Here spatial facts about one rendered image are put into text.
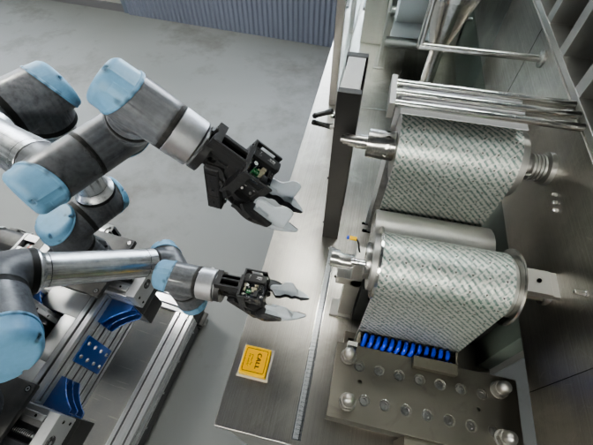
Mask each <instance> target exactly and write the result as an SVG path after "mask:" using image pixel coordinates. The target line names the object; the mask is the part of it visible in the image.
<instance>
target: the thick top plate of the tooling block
mask: <svg viewBox="0 0 593 445"><path fill-rule="evenodd" d="M346 347H347V344H346V343H342V342H337V344H336V348H335V353H334V362H333V369H332V374H331V381H330V386H329V392H328V398H327V408H326V415H325V419H326V420H330V421H333V422H337V423H341V424H344V425H348V426H354V427H358V428H362V429H365V430H369V431H373V432H376V433H380V434H386V435H391V436H394V437H398V438H401V437H402V436H408V437H412V438H416V439H419V440H423V441H429V442H433V443H438V444H441V445H497V443H496V442H495V440H494V433H495V432H496V431H497V430H499V429H505V430H510V431H513V432H515V433H516V434H517V436H518V440H519V441H518V443H517V444H516V445H524V443H523V436H522V423H521V415H520V408H519V402H518V395H517V387H516V380H512V379H508V378H504V377H499V376H495V375H491V374H487V373H479V372H476V371H471V370H467V369H463V368H459V367H457V374H458V375H457V376H456V377H451V376H447V375H443V374H439V373H432V372H427V371H424V370H419V369H416V368H412V358H411V357H407V356H403V355H399V354H394V353H390V352H386V351H379V350H374V349H371V348H366V347H362V346H357V349H356V354H357V360H356V362H355V363H354V364H352V365H346V364H344V363H343V362H342V359H341V353H342V351H343V350H344V349H345V348H346ZM493 381H508V382H509V383H510V384H511V385H512V391H511V393H509V395H508V396H507V397H506V398H504V399H498V398H496V397H495V396H494V395H493V394H492V392H491V391H490V385H491V383H492V382H493ZM346 392H348V393H351V394H353V395H354V397H355V399H356V407H355V408H354V410H352V411H344V410H343V409H342V408H341V407H340V405H339V398H340V396H341V395H342V394H343V393H346Z"/></svg>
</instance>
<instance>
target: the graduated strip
mask: <svg viewBox="0 0 593 445"><path fill-rule="evenodd" d="M333 248H334V249H336V248H335V247H331V246H329V249H328V254H327V263H326V267H325V272H324V276H323V281H322V285H321V290H320V294H319V302H318V307H317V312H316V317H315V321H314V326H313V331H312V339H311V343H310V348H309V352H308V357H307V361H306V366H305V370H304V379H303V384H302V388H301V393H300V397H299V402H298V406H297V411H296V419H295V424H294V429H293V434H292V438H291V439H293V440H297V441H301V437H302V432H303V427H304V418H305V413H306V408H307V404H308V398H309V394H310V388H311V384H312V375H313V370H314V365H315V360H316V355H317V350H318V345H319V336H320V331H321V326H322V321H323V317H324V311H325V307H326V301H327V293H328V288H329V283H330V278H331V274H332V268H333V267H332V266H329V262H330V258H331V252H332V249H333Z"/></svg>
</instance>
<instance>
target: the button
mask: <svg viewBox="0 0 593 445"><path fill-rule="evenodd" d="M271 356H272V351H271V350H267V349H263V348H260V347H255V346H251V345H246V346H245V350H244V355H243V358H242V361H241V364H240V367H239V370H238V372H239V373H240V374H244V375H248V376H252V377H256V378H260V379H263V380H264V379H265V378H266V374H267V370H268V367H269V363H270V359H271Z"/></svg>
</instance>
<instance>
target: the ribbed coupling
mask: <svg viewBox="0 0 593 445"><path fill-rule="evenodd" d="M558 166H559V158H558V156H557V154H556V153H553V152H545V153H544V154H542V155H541V154H534V153H530V158H529V165H528V168H527V170H526V173H525V176H524V178H523V179H526V180H532V181H535V183H536V184H537V185H548V184H549V183H550V182H551V181H552V180H553V178H554V177H555V175H556V172H557V169H558Z"/></svg>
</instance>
